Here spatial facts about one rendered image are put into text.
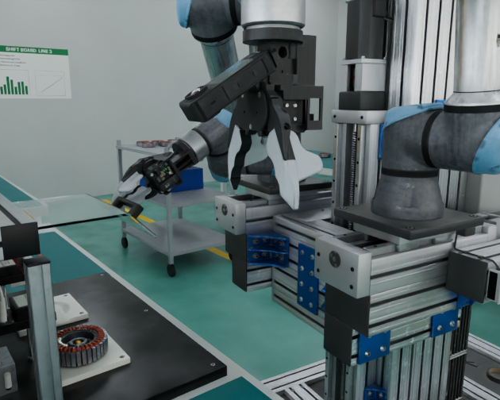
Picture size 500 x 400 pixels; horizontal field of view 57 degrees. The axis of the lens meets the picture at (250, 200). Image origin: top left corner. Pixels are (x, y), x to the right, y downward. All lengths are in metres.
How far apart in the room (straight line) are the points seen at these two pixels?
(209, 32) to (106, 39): 5.56
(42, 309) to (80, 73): 5.87
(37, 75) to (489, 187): 5.63
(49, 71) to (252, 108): 5.91
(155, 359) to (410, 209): 0.59
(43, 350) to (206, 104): 0.44
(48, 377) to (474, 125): 0.81
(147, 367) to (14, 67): 5.58
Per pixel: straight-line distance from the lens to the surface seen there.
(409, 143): 0.98
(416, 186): 1.00
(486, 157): 0.91
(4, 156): 6.31
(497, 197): 1.48
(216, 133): 1.14
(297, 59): 0.57
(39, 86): 6.37
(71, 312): 1.21
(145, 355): 1.01
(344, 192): 1.29
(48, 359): 0.78
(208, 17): 1.13
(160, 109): 6.94
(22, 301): 0.95
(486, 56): 0.92
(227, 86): 0.52
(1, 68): 6.30
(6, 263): 1.17
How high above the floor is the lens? 1.27
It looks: 12 degrees down
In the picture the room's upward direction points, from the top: straight up
